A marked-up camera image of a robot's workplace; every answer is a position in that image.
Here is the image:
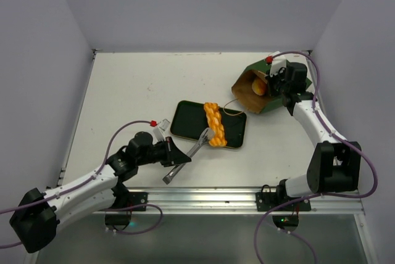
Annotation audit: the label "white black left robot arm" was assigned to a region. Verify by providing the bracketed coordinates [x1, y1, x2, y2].
[9, 131, 191, 254]

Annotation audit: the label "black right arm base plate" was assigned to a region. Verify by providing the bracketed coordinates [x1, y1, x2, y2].
[256, 184, 312, 212]

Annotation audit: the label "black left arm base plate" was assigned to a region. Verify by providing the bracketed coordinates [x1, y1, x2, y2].
[123, 191, 148, 212]

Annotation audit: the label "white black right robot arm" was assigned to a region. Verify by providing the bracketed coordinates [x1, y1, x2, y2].
[266, 60, 360, 210]

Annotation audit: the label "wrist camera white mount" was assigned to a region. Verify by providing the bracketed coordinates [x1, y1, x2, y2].
[150, 118, 170, 142]
[265, 54, 287, 77]

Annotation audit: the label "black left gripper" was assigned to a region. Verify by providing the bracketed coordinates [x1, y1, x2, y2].
[136, 136, 191, 167]

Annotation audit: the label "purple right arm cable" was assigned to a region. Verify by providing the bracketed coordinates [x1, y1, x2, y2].
[253, 51, 379, 264]

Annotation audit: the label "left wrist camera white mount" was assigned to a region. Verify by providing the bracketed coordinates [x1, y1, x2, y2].
[150, 118, 170, 142]

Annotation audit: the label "dark green tray gold rim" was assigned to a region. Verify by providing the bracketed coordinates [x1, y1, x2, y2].
[170, 100, 247, 149]

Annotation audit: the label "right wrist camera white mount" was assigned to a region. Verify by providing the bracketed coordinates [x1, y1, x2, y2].
[265, 54, 287, 77]

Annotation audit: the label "orange oval fake bread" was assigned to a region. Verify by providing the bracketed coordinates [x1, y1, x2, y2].
[252, 77, 267, 96]

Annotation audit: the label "orange braided fake bread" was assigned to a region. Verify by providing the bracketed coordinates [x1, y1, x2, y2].
[203, 102, 227, 147]

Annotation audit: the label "aluminium front mounting rail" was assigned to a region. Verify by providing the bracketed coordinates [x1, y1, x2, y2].
[129, 187, 364, 215]

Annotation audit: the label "metal serving tongs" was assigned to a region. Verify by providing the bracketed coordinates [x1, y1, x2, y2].
[162, 128, 215, 184]

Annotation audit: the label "green paper bag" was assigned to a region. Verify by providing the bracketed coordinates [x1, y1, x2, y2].
[231, 56, 313, 115]

